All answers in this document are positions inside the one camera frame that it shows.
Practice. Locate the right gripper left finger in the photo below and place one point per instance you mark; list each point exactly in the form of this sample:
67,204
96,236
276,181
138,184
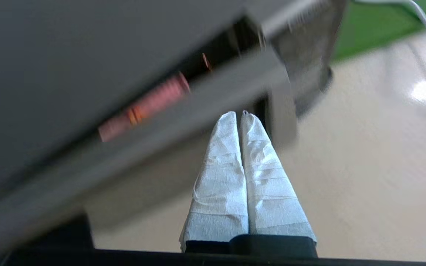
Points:
220,184

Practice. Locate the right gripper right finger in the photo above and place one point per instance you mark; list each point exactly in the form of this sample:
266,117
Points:
272,184

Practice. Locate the dark glass microwave door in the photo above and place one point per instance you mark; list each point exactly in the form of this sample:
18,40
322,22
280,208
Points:
161,122

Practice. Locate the silver black microwave oven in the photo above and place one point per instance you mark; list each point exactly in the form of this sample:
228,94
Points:
68,55

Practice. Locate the green cutting board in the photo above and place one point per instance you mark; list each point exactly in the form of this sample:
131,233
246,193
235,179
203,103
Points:
375,26

